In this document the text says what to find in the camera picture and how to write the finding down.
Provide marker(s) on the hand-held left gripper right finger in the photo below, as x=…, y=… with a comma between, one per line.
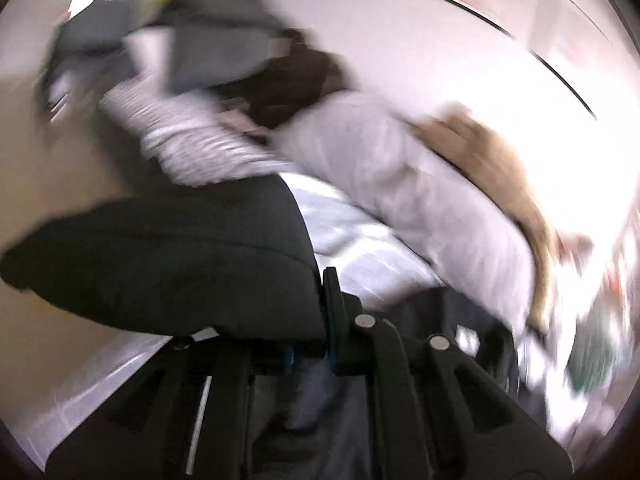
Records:
x=340, y=332

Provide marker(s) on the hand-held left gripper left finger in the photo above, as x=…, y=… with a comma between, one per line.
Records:
x=227, y=377

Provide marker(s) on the black garment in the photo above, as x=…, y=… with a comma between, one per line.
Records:
x=175, y=260

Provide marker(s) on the light blue checked bed cover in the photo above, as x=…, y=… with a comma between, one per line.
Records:
x=345, y=230

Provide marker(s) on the white pillow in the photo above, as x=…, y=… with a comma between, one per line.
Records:
x=400, y=180

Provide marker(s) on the tan fleece blanket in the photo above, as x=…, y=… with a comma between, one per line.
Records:
x=495, y=165

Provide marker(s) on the grey checked cloth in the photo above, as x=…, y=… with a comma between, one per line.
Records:
x=195, y=135

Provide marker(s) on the dark brown cloth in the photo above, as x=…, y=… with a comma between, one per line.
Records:
x=295, y=85

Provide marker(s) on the green pillow with branch print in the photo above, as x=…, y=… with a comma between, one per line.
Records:
x=597, y=355

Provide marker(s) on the dark grey padded jacket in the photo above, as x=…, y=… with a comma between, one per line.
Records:
x=210, y=35

